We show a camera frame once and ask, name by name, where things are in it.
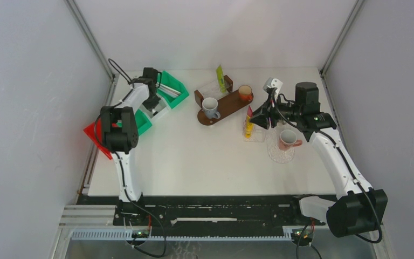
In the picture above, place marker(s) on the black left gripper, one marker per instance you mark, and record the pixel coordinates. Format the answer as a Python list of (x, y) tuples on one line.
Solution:
[(152, 104)]

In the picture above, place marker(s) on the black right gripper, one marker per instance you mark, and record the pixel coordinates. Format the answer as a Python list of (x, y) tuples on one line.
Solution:
[(261, 116)]

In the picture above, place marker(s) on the pink toothpaste tube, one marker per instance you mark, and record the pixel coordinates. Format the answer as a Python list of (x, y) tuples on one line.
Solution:
[(249, 112)]

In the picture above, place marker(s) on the yellow toothpaste tube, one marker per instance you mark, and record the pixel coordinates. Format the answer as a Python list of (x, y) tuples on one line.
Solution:
[(248, 128)]

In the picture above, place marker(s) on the pink printed white mug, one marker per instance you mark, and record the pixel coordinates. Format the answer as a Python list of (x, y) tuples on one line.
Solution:
[(288, 139)]

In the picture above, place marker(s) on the brown ceramic cup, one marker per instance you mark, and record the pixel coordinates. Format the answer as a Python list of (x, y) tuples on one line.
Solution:
[(245, 93)]

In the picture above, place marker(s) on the grey handled white mug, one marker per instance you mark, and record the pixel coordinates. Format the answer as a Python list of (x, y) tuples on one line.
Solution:
[(210, 108)]

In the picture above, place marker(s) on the green toothpaste tube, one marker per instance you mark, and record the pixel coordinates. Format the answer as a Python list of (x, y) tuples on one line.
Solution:
[(220, 79)]

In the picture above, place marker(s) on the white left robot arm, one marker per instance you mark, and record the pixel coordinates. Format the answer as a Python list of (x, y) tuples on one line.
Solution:
[(123, 149)]

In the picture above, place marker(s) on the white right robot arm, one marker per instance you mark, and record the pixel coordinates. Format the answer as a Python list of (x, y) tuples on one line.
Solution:
[(359, 207)]

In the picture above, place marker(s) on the green toothbrush bin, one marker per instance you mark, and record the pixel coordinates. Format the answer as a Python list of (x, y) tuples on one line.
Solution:
[(168, 80)]

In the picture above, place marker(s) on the white toothpaste bin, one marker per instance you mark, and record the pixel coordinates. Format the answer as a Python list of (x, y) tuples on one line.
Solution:
[(158, 112)]

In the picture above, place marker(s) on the brown oval wooden tray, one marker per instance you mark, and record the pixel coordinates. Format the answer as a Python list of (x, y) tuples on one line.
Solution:
[(227, 105)]

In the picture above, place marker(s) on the clear rectangular acrylic plate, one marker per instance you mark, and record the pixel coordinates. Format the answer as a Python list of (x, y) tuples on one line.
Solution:
[(259, 134)]

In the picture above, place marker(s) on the clear oval acrylic plate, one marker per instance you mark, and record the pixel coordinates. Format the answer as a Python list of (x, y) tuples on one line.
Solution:
[(273, 150)]

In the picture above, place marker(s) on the green bin with rack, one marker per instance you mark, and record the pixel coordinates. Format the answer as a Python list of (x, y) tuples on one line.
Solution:
[(143, 121)]

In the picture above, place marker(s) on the red cup bin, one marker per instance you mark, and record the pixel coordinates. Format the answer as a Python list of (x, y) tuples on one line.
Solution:
[(93, 131)]

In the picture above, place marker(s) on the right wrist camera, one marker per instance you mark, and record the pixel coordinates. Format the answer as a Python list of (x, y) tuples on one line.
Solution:
[(272, 83)]

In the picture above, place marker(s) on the aluminium frame post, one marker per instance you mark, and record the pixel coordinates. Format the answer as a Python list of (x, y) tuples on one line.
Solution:
[(87, 32)]

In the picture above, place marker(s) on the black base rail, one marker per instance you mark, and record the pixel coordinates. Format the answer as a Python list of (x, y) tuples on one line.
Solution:
[(207, 216)]

